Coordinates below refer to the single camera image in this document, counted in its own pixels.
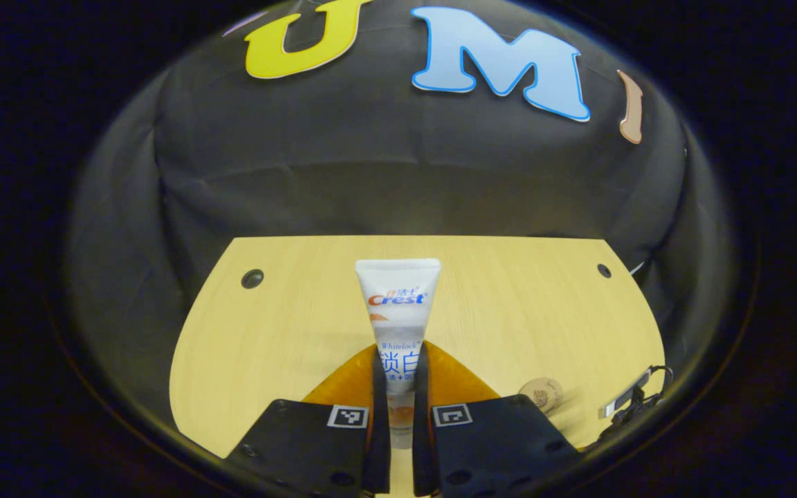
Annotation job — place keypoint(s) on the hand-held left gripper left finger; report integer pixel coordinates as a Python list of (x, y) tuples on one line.
[(379, 415)]

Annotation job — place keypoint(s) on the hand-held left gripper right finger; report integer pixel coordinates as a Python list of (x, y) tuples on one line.
[(420, 429)]

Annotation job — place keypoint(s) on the round wooden coaster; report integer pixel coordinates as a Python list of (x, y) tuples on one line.
[(544, 394)]

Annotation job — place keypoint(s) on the white toothpaste tube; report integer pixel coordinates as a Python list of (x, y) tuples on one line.
[(398, 304)]

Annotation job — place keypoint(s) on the wooden desktop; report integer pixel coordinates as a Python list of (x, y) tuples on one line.
[(267, 346)]

